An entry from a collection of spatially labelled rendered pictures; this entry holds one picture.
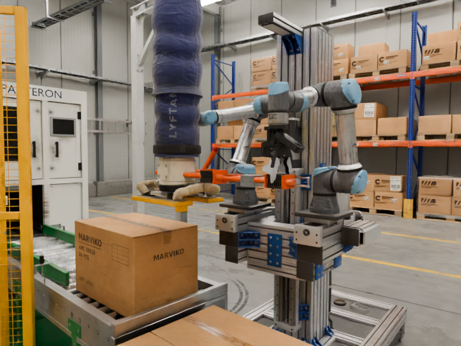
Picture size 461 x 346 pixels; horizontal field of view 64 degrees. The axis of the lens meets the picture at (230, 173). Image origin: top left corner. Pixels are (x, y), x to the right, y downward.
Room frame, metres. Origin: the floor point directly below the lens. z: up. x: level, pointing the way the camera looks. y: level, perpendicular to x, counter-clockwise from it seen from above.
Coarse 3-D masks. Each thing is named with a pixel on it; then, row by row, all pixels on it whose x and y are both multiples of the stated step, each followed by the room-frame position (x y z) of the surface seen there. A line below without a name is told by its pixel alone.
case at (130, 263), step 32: (96, 224) 1.95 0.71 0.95; (128, 224) 1.96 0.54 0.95; (160, 224) 1.96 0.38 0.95; (192, 224) 1.96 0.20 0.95; (96, 256) 1.91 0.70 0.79; (128, 256) 1.70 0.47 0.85; (160, 256) 1.78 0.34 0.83; (192, 256) 1.93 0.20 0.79; (96, 288) 1.91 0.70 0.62; (128, 288) 1.70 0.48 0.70; (160, 288) 1.78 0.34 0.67; (192, 288) 1.93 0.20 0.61
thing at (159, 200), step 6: (132, 198) 1.76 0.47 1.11; (138, 198) 1.72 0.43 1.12; (144, 198) 1.69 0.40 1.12; (150, 198) 1.67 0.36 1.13; (156, 198) 1.65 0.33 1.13; (162, 198) 1.63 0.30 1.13; (168, 198) 1.63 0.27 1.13; (162, 204) 1.59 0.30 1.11; (168, 204) 1.56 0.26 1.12; (174, 204) 1.54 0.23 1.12; (180, 204) 1.55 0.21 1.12; (186, 204) 1.58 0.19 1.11; (192, 204) 1.60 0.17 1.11
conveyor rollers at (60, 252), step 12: (36, 240) 3.27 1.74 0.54; (48, 240) 3.26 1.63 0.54; (60, 240) 3.25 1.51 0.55; (36, 252) 2.86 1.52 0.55; (48, 252) 2.91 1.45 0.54; (60, 252) 2.89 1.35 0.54; (72, 252) 2.88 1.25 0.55; (60, 264) 2.55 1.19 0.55; (72, 264) 2.60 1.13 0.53; (72, 276) 2.33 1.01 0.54; (72, 288) 2.14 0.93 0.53; (84, 300) 1.93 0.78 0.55; (108, 312) 1.83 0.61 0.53
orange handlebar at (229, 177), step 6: (156, 174) 1.83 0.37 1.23; (186, 174) 1.66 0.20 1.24; (192, 174) 1.63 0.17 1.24; (198, 174) 1.61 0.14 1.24; (228, 174) 1.48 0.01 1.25; (234, 174) 1.48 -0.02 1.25; (240, 174) 1.51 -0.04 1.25; (228, 180) 1.49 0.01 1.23; (234, 180) 1.46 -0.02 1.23; (258, 180) 1.38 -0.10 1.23; (288, 180) 1.29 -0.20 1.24; (294, 180) 1.31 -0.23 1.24
